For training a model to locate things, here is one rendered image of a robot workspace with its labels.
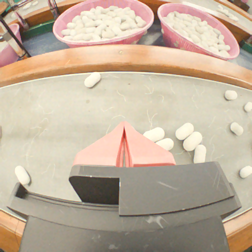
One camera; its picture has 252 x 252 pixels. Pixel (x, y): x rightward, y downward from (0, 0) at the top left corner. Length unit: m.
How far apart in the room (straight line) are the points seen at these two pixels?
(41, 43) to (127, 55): 0.38
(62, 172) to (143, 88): 0.20
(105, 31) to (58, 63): 0.14
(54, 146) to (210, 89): 0.32
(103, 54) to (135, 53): 0.06
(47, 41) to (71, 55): 0.28
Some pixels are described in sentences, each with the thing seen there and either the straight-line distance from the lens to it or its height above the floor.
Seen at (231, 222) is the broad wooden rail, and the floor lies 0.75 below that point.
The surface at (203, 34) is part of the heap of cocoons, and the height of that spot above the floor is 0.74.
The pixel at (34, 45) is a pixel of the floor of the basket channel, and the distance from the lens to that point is 0.57.
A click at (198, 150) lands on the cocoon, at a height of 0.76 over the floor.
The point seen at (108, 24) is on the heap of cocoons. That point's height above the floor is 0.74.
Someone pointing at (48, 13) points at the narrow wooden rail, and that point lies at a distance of 0.59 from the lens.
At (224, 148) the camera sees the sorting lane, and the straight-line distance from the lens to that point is 0.28.
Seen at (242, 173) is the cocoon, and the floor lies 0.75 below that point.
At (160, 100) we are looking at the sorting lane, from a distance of 0.23.
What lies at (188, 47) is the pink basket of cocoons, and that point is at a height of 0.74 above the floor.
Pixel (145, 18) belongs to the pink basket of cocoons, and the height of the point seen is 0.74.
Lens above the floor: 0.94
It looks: 76 degrees down
